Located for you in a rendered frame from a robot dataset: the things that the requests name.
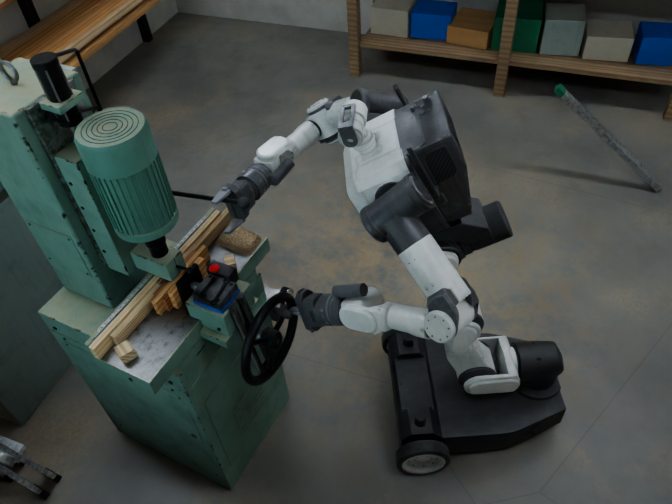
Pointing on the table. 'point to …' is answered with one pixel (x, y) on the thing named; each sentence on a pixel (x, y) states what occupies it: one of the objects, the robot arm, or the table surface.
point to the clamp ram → (189, 283)
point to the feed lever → (214, 196)
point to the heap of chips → (240, 241)
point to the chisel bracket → (166, 268)
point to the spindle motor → (127, 173)
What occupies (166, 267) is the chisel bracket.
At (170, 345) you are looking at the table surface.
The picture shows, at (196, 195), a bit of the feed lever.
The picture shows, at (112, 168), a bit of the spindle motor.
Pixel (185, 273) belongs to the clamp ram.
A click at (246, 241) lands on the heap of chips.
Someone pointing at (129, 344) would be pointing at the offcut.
